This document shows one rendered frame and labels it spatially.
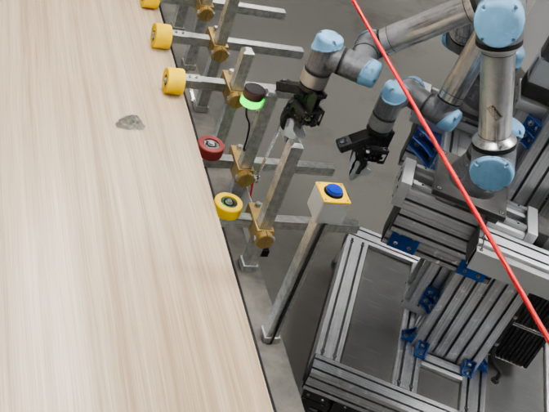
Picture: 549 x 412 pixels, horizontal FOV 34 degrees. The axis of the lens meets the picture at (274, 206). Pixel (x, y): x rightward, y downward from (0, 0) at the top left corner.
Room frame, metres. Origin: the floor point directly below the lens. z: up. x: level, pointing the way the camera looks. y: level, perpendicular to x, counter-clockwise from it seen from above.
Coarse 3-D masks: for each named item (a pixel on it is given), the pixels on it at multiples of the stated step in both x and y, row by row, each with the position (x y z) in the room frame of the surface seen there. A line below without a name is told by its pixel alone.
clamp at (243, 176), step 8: (232, 152) 2.18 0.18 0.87; (240, 152) 2.19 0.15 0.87; (232, 168) 2.14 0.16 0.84; (240, 168) 2.11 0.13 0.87; (248, 168) 2.13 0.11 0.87; (232, 176) 2.13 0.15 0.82; (240, 176) 2.09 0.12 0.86; (248, 176) 2.10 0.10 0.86; (240, 184) 2.09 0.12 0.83; (248, 184) 2.11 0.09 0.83
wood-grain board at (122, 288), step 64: (0, 0) 2.43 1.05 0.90; (64, 0) 2.58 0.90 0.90; (128, 0) 2.74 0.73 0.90; (0, 64) 2.11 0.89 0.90; (64, 64) 2.23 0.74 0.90; (128, 64) 2.36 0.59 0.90; (0, 128) 1.84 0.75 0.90; (64, 128) 1.94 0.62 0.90; (192, 128) 2.17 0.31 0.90; (0, 192) 1.61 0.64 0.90; (64, 192) 1.70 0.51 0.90; (128, 192) 1.79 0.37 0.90; (192, 192) 1.89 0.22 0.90; (0, 256) 1.42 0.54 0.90; (64, 256) 1.49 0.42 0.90; (128, 256) 1.57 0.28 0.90; (192, 256) 1.66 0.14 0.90; (0, 320) 1.24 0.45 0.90; (64, 320) 1.31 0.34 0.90; (128, 320) 1.38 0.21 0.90; (192, 320) 1.45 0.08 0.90; (0, 384) 1.10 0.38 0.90; (64, 384) 1.15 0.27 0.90; (128, 384) 1.21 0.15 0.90; (192, 384) 1.28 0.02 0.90; (256, 384) 1.34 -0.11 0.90
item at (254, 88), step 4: (248, 84) 2.12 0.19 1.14; (252, 84) 2.13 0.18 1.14; (256, 84) 2.14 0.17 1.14; (248, 88) 2.10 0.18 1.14; (252, 88) 2.11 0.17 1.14; (256, 88) 2.12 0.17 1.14; (260, 88) 2.13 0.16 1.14; (252, 92) 2.09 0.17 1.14; (256, 92) 2.10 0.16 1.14; (260, 92) 2.11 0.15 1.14; (264, 92) 2.12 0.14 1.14; (260, 108) 2.11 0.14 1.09; (256, 112) 2.13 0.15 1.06; (248, 120) 2.12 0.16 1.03; (248, 124) 2.12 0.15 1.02; (248, 128) 2.12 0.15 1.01; (248, 132) 2.12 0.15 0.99; (244, 144) 2.12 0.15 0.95; (244, 148) 2.12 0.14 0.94
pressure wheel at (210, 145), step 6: (204, 138) 2.14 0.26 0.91; (210, 138) 2.15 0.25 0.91; (216, 138) 2.16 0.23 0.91; (198, 144) 2.10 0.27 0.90; (204, 144) 2.11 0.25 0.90; (210, 144) 2.12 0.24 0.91; (216, 144) 2.14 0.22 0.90; (222, 144) 2.14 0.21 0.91; (204, 150) 2.09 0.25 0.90; (210, 150) 2.09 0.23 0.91; (216, 150) 2.10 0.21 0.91; (222, 150) 2.12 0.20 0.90; (204, 156) 2.09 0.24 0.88; (210, 156) 2.09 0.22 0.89; (216, 156) 2.10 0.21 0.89
